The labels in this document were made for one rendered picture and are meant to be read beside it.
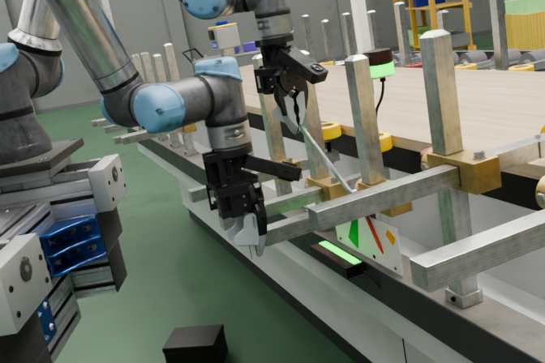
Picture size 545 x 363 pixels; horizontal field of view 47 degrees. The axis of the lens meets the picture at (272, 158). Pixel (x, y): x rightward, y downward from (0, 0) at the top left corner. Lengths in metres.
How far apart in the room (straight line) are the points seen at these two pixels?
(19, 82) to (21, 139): 0.12
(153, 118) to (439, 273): 0.50
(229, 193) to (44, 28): 0.61
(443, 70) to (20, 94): 0.83
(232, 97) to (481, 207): 0.60
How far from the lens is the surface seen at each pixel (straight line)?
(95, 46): 1.06
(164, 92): 0.98
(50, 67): 1.48
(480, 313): 1.12
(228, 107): 1.04
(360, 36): 3.06
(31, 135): 1.36
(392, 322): 1.42
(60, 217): 1.35
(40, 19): 1.45
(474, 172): 0.98
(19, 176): 1.36
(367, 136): 1.24
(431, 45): 1.00
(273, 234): 1.14
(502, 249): 0.74
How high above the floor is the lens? 1.25
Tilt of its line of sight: 14 degrees down
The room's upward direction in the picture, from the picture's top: 10 degrees counter-clockwise
